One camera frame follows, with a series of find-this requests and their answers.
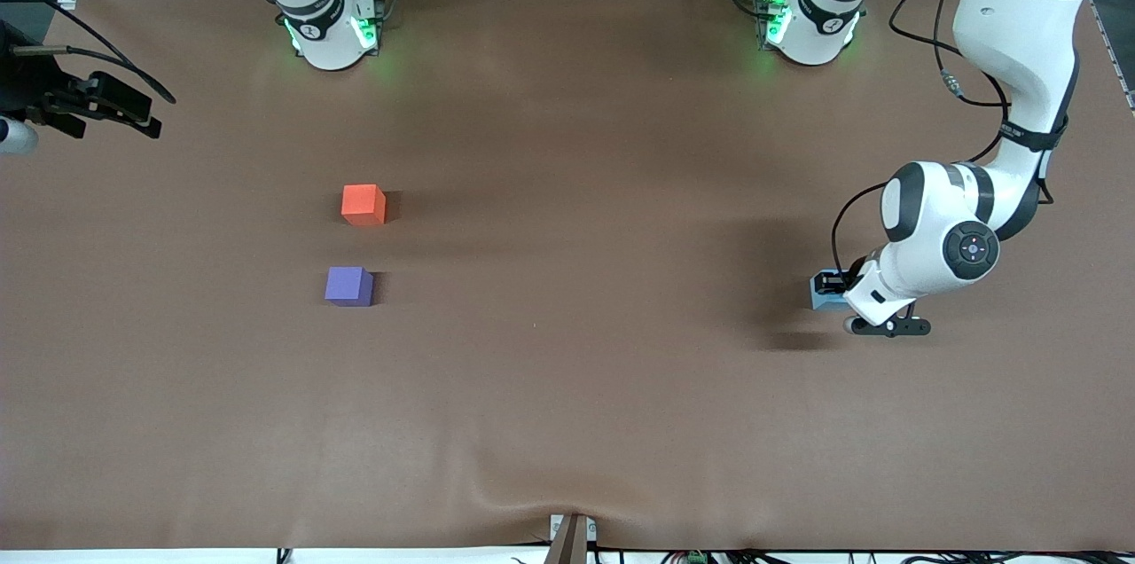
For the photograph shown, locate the blue foam block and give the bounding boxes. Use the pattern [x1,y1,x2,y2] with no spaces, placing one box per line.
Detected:
[810,271,852,312]

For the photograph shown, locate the orange foam block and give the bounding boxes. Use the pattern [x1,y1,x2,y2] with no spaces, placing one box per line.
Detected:
[341,184,387,227]

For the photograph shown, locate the purple foam block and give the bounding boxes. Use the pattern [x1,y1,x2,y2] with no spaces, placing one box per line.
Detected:
[325,267,374,308]

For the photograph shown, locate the brown table cover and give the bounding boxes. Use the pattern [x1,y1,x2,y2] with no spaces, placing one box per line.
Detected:
[0,0,1135,552]

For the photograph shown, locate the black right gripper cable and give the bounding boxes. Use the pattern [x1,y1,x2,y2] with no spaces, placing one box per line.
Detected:
[0,0,176,106]

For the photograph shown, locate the brown camera mount post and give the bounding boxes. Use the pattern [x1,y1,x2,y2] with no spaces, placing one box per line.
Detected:
[548,513,597,564]

